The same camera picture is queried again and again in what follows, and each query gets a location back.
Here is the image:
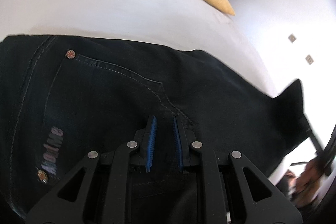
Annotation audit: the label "wall socket plate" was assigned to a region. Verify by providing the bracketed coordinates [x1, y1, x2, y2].
[305, 55, 314, 65]
[288, 34, 296, 43]

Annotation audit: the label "white bed sheet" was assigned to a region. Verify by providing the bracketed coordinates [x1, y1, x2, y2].
[0, 0, 310, 187]

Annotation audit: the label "person's right hand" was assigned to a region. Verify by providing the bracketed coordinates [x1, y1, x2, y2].
[284, 158, 323, 208]

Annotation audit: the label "upper wall socket plate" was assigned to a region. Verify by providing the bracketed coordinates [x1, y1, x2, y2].
[288, 34, 296, 43]

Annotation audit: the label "black denim pants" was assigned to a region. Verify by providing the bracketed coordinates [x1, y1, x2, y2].
[1, 36, 310, 223]

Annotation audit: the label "lower wall socket plate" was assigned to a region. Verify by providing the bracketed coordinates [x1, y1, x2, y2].
[305, 55, 314, 65]

